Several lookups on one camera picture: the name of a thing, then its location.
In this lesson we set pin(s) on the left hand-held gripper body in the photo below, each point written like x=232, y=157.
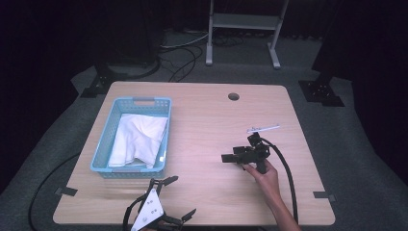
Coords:
x=150, y=208

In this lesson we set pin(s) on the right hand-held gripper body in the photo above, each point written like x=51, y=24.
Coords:
x=256, y=150

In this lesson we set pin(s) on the white cloth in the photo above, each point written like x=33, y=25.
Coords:
x=138, y=138

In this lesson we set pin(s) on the blue plastic basket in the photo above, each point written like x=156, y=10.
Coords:
x=106, y=141

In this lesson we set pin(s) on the person's left hand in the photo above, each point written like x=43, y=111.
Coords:
x=149, y=229

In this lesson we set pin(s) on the person's right hand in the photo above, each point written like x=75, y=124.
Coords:
x=264, y=181

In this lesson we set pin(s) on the black tape strip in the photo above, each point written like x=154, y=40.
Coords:
x=65, y=191
x=324, y=195

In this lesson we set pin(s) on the black stand base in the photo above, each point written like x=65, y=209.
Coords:
x=320, y=91
x=102, y=82

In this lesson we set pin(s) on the white metal stand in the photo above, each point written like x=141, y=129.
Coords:
x=243, y=22

